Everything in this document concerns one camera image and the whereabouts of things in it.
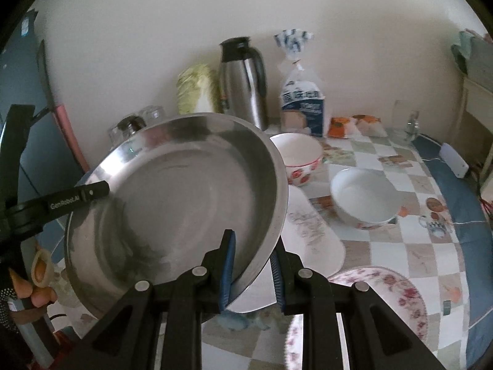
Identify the stainless steel round tray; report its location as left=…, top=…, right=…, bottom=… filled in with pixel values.
left=65, top=113, right=288, bottom=317

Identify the large white ceramic bowl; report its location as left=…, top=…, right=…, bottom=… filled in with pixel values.
left=330, top=168, right=402, bottom=230

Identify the strawberry pattern red-rim bowl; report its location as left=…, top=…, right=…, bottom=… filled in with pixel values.
left=270, top=133, right=324, bottom=186

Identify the round floral rim plate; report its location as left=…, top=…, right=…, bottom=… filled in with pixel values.
left=284, top=266, right=442, bottom=369

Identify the left hand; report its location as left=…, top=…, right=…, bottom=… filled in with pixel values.
left=1, top=268, right=58, bottom=331

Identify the square white ceramic plate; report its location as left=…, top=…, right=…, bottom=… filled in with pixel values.
left=227, top=185, right=346, bottom=313

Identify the orange snack packet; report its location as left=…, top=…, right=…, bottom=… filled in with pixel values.
left=328, top=117, right=358, bottom=139
left=353, top=114, right=388, bottom=138

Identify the white tray with glasses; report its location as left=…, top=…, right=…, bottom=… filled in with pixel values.
left=108, top=105, right=165, bottom=150

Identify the checkered blue-edged tablecloth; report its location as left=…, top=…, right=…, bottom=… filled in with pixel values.
left=30, top=123, right=493, bottom=370

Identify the toast bread bag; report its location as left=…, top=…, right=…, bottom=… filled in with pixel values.
left=274, top=28, right=332, bottom=138

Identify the napa cabbage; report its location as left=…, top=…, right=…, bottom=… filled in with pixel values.
left=176, top=64, right=222, bottom=114

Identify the stainless steel thermos jug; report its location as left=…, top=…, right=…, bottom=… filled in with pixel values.
left=219, top=37, right=268, bottom=130

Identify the clear glass mug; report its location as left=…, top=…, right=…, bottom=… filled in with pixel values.
left=389, top=100, right=419, bottom=146

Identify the white power adapter box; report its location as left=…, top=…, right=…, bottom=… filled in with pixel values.
left=439, top=143, right=470, bottom=179

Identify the white shelf unit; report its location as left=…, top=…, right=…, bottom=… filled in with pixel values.
left=450, top=29, right=492, bottom=180

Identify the glass coffee pot black handle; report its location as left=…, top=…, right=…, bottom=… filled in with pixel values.
left=116, top=114, right=146, bottom=140

